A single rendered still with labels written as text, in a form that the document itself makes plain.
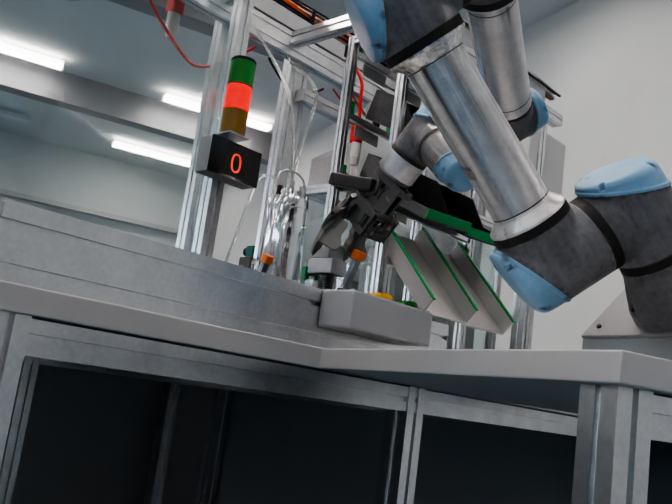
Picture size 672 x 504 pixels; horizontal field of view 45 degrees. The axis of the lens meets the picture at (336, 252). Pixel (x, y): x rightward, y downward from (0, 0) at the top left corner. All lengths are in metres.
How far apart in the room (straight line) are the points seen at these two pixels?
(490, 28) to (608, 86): 4.40
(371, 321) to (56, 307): 0.54
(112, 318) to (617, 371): 0.55
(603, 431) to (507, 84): 0.70
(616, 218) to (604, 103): 4.43
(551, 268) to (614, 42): 4.64
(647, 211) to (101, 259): 0.72
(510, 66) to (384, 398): 0.55
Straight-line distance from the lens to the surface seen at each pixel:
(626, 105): 5.44
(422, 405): 1.40
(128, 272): 1.07
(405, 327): 1.35
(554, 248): 1.13
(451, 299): 1.79
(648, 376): 0.77
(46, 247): 1.02
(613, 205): 1.17
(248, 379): 1.11
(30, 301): 0.92
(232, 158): 1.55
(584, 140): 5.60
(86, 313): 0.95
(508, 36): 1.25
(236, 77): 1.60
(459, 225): 1.77
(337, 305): 1.27
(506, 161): 1.11
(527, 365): 0.82
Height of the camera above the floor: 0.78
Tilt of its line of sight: 11 degrees up
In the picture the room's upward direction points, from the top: 8 degrees clockwise
